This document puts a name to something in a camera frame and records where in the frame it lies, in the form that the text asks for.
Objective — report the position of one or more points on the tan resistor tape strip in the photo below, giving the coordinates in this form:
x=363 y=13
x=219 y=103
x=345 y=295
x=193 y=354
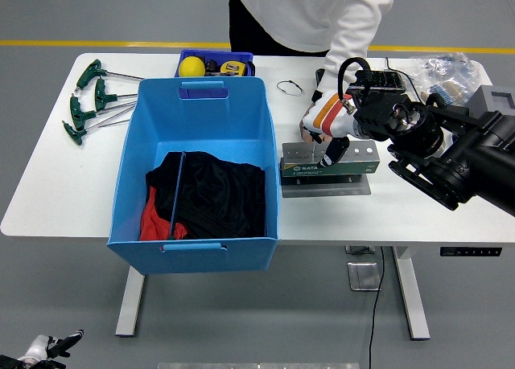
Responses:
x=446 y=91

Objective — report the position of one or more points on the metal floor plate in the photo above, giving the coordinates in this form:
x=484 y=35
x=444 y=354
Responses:
x=364 y=276

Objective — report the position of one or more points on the black cloth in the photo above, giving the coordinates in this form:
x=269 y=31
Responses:
x=225 y=200

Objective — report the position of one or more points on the black table control panel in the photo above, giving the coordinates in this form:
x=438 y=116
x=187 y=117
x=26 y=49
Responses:
x=470 y=251

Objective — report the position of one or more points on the small dark blue tray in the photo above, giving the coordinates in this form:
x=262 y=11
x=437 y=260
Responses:
x=217 y=54

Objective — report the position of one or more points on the large blue plastic bin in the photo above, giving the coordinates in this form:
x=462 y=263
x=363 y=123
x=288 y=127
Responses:
x=201 y=120

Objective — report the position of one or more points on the black wristwatch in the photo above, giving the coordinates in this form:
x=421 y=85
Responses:
x=316 y=96

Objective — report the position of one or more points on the red cloth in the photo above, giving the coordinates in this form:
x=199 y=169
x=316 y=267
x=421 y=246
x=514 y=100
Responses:
x=155 y=226

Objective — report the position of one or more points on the person's left forearm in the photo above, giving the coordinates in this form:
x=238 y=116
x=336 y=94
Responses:
x=342 y=63

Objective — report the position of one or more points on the yellow ball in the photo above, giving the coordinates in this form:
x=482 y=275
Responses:
x=191 y=66

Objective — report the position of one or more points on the grey foam box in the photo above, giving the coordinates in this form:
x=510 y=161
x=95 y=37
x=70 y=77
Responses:
x=489 y=99

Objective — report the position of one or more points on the person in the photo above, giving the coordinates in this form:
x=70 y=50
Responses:
x=306 y=11

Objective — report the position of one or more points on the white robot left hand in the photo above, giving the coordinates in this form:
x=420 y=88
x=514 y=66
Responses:
x=36 y=349

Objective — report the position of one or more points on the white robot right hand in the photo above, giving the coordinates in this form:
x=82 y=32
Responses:
x=334 y=116

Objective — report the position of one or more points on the black electronic device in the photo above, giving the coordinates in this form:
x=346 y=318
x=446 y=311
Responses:
x=382 y=79

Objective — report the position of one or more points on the dark brown small object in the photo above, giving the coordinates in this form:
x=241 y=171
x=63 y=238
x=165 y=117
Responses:
x=211 y=65

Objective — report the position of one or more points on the grey metal wrench rack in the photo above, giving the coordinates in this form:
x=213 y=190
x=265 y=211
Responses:
x=354 y=169

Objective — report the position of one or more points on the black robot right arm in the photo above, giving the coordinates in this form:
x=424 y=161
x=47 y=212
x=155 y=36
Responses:
x=475 y=160

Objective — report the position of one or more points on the yellow floor tape line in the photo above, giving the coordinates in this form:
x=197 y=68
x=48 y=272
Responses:
x=120 y=44

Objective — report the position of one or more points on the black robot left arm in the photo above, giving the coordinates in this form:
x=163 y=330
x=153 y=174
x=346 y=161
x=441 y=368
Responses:
x=10 y=363

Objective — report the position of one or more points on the white table leg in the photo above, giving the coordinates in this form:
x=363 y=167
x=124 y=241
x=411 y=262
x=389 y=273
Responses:
x=130 y=300
x=412 y=296

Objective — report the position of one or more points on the person's left hand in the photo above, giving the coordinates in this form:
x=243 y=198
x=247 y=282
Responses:
x=301 y=129

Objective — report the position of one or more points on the clear plastic parts bag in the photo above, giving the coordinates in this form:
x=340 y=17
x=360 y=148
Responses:
x=446 y=65

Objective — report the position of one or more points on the yellow tape measure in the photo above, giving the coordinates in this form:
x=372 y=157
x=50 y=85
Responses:
x=232 y=67

